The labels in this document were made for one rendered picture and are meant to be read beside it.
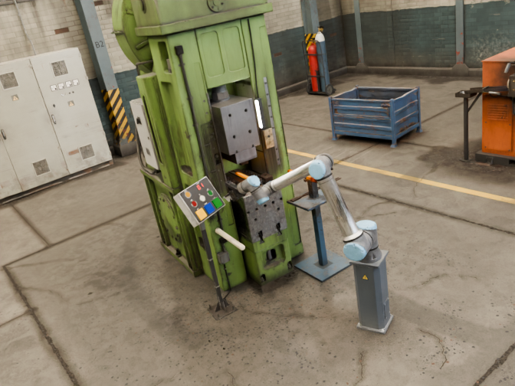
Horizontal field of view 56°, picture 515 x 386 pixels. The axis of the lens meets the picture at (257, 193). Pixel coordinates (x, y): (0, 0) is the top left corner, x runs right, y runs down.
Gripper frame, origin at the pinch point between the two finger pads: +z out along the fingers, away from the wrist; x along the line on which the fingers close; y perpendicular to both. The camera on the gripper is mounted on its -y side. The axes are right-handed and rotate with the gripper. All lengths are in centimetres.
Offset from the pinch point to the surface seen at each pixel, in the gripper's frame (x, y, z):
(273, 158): 81, -3, 3
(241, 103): 49, -54, -27
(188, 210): -26.9, -6.3, 12.5
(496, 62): 362, 52, -124
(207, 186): 1.5, -14.0, 11.1
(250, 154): 49, -16, -5
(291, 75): 763, -133, 365
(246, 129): 49, -35, -16
